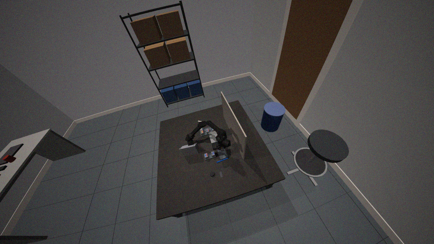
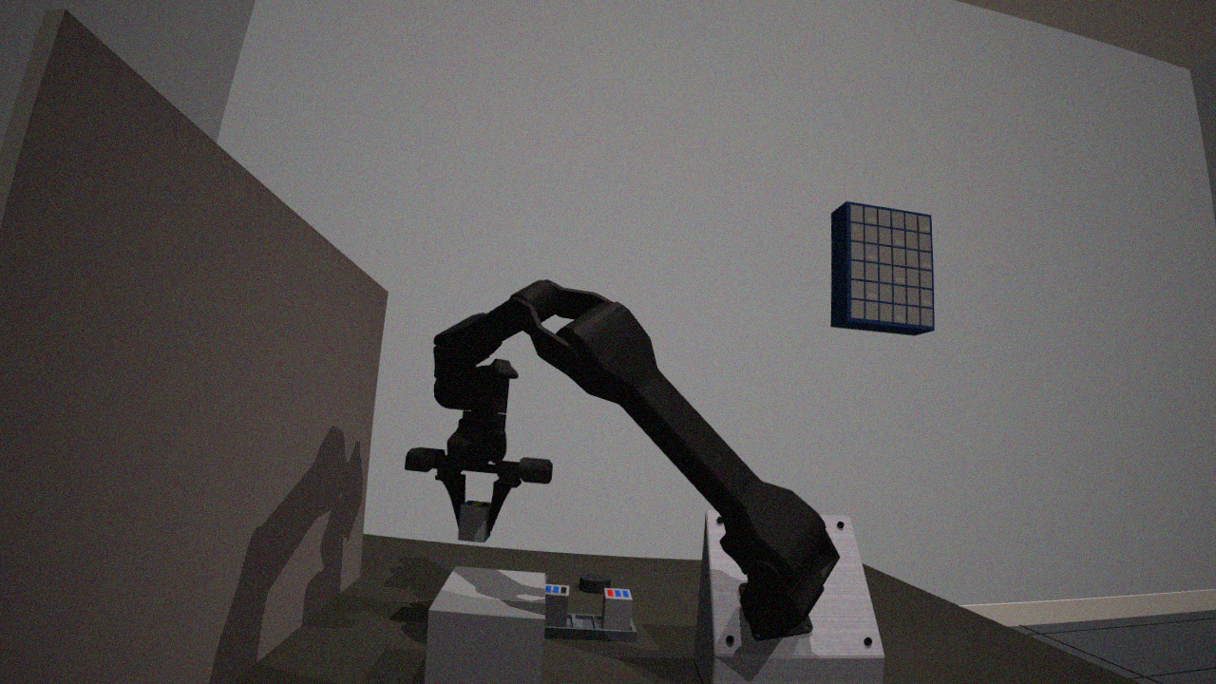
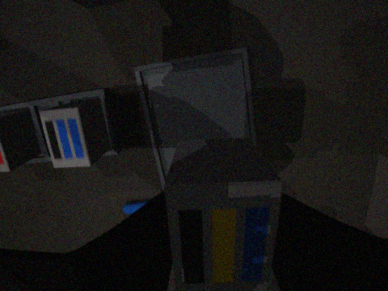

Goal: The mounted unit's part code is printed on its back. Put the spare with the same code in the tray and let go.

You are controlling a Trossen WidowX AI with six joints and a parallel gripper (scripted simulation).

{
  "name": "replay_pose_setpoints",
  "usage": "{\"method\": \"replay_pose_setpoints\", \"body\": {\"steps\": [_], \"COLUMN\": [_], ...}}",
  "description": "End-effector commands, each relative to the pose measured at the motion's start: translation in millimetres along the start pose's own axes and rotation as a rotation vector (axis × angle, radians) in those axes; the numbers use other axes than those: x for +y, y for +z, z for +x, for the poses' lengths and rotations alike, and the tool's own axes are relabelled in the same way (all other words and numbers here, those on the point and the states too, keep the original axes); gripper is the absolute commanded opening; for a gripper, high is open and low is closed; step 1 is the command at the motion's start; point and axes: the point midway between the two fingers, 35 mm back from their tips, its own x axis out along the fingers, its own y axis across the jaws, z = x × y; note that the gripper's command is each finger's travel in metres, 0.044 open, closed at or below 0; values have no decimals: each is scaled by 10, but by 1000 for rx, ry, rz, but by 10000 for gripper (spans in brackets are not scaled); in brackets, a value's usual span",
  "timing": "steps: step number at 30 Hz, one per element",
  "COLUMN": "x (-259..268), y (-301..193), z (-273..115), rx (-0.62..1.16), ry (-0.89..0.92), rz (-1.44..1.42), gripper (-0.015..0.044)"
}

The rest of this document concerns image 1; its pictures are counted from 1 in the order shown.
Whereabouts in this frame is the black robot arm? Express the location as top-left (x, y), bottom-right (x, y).
top-left (185, 121), bottom-right (231, 147)

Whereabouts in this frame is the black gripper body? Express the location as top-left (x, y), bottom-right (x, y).
top-left (212, 143), bottom-right (224, 150)

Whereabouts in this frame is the large brown flat panel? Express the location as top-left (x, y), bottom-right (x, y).
top-left (221, 92), bottom-right (247, 160)

